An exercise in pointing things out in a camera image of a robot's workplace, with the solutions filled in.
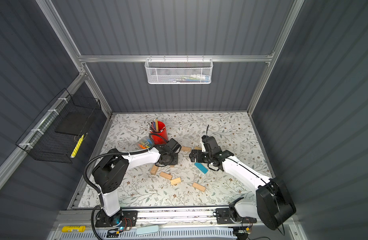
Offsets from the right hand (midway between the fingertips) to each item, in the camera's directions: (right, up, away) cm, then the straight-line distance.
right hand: (197, 156), depth 85 cm
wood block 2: (-19, -12, +4) cm, 23 cm away
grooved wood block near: (-13, -14, -1) cm, 19 cm away
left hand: (-13, -5, +8) cm, 16 cm away
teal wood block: (+3, -8, +6) cm, 11 cm away
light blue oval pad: (-25, -30, -17) cm, 43 cm away
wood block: (-26, -8, +3) cm, 27 cm away
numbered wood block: (+1, -17, -3) cm, 17 cm away
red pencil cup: (-24, +9, +3) cm, 26 cm away
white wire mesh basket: (-13, +59, +26) cm, 66 cm away
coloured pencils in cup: (-28, +18, +11) cm, 35 cm away
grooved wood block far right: (+1, +3, +14) cm, 15 cm away
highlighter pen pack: (-35, +6, +15) cm, 38 cm away
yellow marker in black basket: (-57, +8, -17) cm, 60 cm away
